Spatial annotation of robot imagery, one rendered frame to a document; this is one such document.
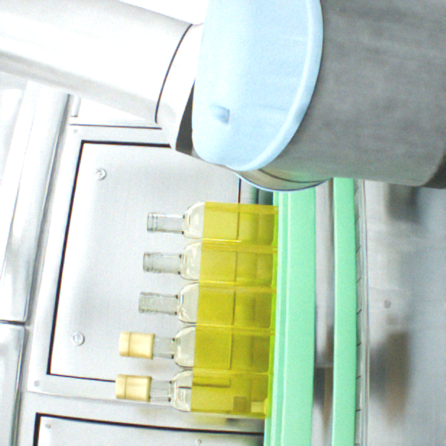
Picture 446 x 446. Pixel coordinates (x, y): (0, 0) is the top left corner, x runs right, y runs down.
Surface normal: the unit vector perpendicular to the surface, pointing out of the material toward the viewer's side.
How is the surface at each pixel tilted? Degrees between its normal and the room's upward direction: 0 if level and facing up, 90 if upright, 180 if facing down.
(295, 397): 90
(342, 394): 90
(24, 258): 90
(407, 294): 90
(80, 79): 77
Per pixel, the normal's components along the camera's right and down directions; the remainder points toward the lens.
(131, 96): -0.26, 0.73
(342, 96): -0.03, 0.44
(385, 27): 0.04, -0.21
